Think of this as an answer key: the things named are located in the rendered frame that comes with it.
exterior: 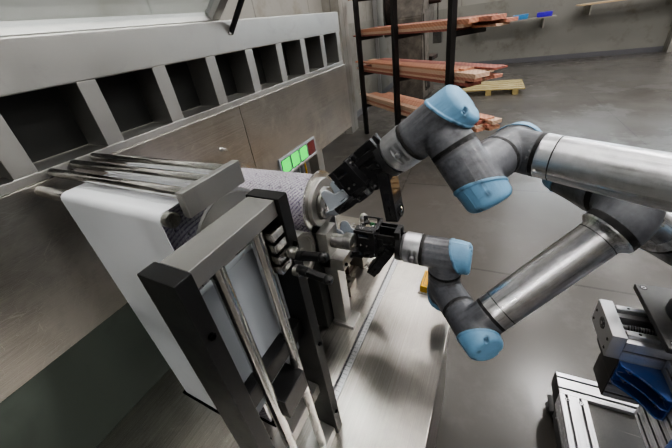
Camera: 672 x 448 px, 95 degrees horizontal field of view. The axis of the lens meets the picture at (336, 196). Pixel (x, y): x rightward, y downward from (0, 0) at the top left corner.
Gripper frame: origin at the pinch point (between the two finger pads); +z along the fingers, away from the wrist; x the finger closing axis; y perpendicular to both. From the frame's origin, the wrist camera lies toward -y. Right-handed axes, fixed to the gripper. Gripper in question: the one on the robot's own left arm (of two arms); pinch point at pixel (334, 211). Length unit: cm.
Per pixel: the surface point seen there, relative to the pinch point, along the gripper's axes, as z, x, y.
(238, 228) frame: -19.2, 32.9, 10.1
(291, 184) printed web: 3.0, 1.1, 11.0
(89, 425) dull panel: 47, 48, 2
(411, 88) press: 167, -607, 9
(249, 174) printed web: 13.0, -0.5, 19.9
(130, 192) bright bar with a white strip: -1.2, 29.9, 24.5
